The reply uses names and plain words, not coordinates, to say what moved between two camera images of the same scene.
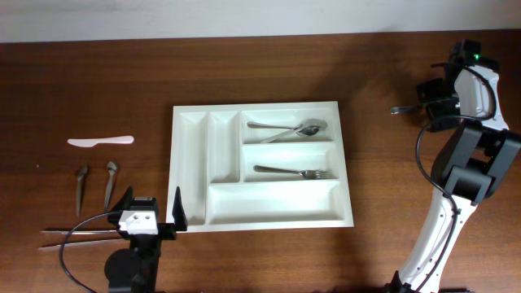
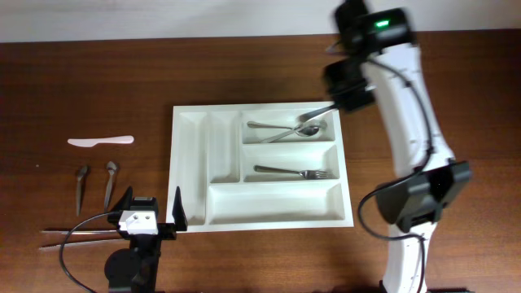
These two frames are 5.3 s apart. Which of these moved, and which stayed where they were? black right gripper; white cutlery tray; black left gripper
Moved: black right gripper
Stayed: white cutlery tray; black left gripper
